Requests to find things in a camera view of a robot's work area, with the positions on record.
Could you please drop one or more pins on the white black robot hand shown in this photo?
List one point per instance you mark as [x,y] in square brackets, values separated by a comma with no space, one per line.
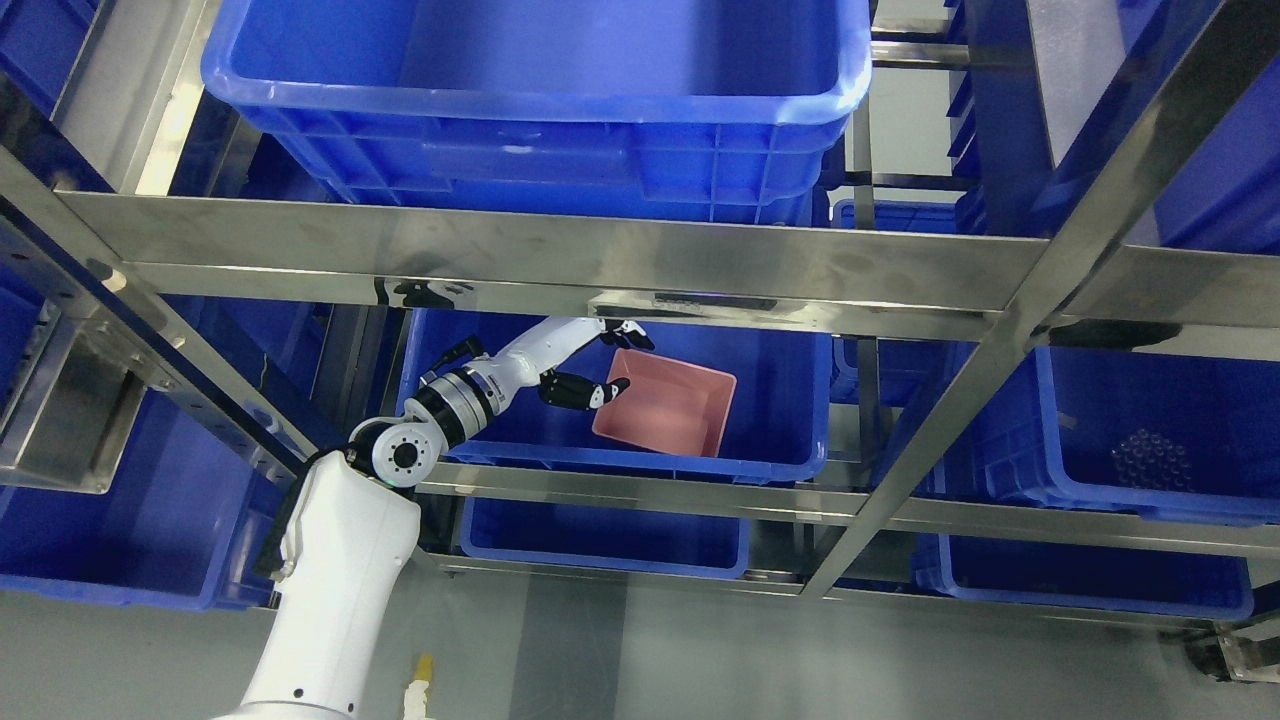
[529,360]

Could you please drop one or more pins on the pink plastic storage box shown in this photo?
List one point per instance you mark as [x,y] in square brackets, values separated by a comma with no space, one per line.
[671,407]

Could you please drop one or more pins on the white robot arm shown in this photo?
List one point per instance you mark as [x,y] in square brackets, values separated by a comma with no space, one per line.
[349,525]

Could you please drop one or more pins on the blue target shelf bin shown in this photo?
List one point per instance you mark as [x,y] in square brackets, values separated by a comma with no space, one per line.
[776,431]

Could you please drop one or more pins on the stainless steel shelf rack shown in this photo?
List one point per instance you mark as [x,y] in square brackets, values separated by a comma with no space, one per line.
[106,257]

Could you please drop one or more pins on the blue bin right shelf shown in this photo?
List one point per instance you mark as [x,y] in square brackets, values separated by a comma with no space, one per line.
[1168,437]

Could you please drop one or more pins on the blue bin bottom centre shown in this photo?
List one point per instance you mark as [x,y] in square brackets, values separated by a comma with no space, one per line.
[579,536]

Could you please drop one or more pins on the large blue top bin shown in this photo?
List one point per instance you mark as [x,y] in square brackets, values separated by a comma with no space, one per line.
[700,111]

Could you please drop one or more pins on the blue bin left lower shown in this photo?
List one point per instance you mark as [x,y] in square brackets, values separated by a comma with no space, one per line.
[180,528]

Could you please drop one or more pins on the blue bin bottom right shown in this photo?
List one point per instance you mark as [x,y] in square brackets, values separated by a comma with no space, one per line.
[1189,585]

